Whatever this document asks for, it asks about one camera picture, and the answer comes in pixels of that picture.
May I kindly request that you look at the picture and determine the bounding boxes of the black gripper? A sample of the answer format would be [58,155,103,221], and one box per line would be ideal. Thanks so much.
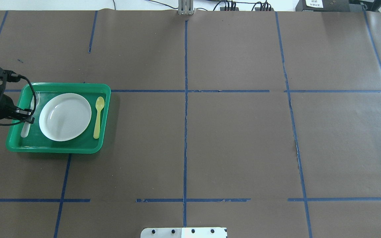
[0,94,35,125]

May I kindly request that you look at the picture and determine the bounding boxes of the white plastic fork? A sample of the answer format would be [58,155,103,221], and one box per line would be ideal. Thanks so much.
[20,92,40,138]

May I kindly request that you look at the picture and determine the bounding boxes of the white round plate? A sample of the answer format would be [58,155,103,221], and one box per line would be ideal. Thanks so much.
[38,93,92,142]

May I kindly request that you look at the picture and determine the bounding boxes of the green plastic tray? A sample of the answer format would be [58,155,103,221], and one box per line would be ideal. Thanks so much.
[6,83,111,154]

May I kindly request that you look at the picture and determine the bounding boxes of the yellow plastic spoon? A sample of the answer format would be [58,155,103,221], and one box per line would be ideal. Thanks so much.
[93,97,105,139]

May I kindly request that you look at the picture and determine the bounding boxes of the black power strip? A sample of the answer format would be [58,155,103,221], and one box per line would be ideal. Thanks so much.
[213,0,274,12]

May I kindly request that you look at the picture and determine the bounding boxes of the black device box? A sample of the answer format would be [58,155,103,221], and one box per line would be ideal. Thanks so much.
[295,0,350,12]

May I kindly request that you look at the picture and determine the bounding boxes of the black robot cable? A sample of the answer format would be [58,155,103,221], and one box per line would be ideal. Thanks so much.
[0,74,37,127]

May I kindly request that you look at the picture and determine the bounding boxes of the metal base plate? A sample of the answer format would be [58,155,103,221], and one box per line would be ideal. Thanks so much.
[140,227,228,238]

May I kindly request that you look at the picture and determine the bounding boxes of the aluminium frame post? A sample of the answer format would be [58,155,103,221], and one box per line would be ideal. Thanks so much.
[178,0,195,15]

